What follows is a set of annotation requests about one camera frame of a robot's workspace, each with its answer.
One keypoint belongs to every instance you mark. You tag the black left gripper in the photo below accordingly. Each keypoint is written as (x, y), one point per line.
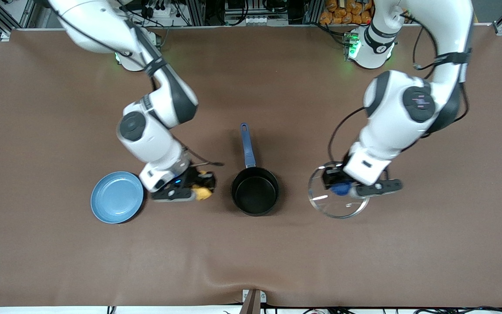
(332, 176)

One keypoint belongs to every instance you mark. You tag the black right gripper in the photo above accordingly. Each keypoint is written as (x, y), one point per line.
(192, 176)

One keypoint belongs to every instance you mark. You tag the yellow potato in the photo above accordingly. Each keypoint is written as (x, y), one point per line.
(203, 193)

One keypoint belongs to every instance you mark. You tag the glass lid with blue knob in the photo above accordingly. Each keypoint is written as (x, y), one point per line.
(336, 205)

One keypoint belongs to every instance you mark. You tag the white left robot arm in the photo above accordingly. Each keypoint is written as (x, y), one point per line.
(399, 113)

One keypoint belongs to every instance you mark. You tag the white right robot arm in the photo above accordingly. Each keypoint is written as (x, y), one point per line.
(155, 144)

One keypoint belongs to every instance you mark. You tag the brown table mat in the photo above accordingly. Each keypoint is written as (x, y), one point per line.
(251, 253)

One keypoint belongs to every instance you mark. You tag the blue round plate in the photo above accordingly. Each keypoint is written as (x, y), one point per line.
(117, 197)

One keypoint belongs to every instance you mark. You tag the bag of orange items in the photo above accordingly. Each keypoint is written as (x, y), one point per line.
(342, 11)

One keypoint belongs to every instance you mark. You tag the white power strip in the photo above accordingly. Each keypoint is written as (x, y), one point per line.
(164, 13)

